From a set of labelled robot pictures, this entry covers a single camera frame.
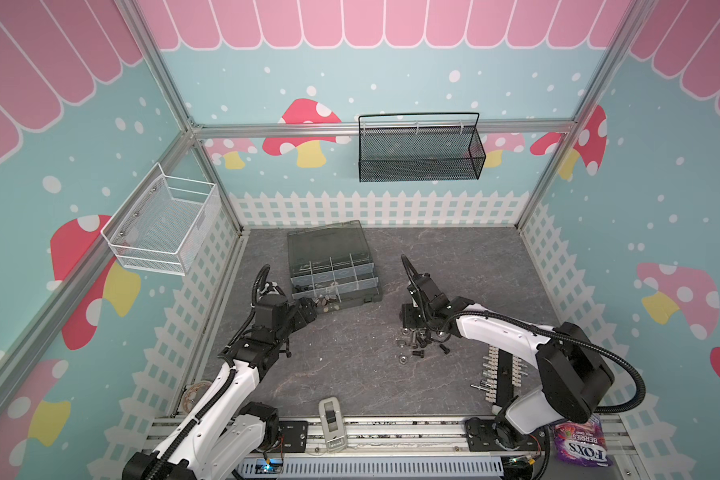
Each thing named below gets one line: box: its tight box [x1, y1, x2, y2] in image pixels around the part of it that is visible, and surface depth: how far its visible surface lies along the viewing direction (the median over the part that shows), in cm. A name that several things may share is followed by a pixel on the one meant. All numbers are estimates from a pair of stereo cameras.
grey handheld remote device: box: [319, 397, 347, 453], surface depth 75 cm
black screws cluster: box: [398, 328, 431, 358], surface depth 92 cm
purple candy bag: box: [553, 413, 613, 467], surface depth 73 cm
